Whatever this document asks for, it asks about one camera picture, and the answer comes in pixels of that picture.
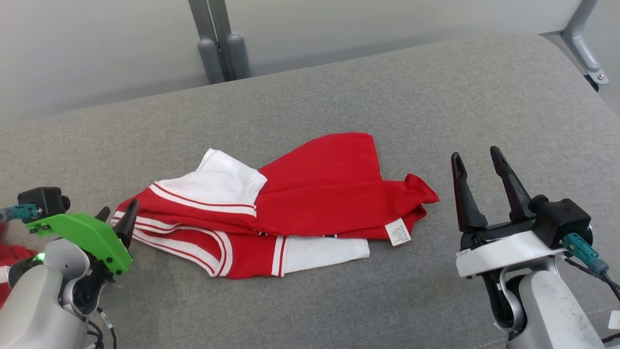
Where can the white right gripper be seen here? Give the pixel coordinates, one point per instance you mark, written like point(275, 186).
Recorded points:
point(503, 252)

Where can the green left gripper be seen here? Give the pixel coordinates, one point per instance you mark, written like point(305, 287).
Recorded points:
point(87, 232)

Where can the red white garment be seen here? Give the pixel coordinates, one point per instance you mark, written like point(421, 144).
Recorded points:
point(12, 257)

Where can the red white basketball jersey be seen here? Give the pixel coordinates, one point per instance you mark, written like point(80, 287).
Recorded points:
point(319, 194)

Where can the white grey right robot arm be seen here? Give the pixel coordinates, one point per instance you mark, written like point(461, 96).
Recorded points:
point(552, 310)

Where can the grey fabric sofa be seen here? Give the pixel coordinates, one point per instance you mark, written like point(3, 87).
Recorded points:
point(310, 97)

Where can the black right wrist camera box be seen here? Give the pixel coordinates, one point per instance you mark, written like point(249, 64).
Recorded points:
point(559, 218)

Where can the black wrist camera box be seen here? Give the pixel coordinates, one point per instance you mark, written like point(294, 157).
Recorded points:
point(559, 218)
point(43, 198)

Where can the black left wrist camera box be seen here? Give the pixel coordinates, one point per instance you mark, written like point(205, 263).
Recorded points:
point(43, 198)

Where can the grey angled corner post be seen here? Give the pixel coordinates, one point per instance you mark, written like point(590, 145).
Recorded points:
point(579, 39)

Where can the grey double partition post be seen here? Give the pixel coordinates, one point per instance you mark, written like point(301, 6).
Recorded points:
point(218, 43)

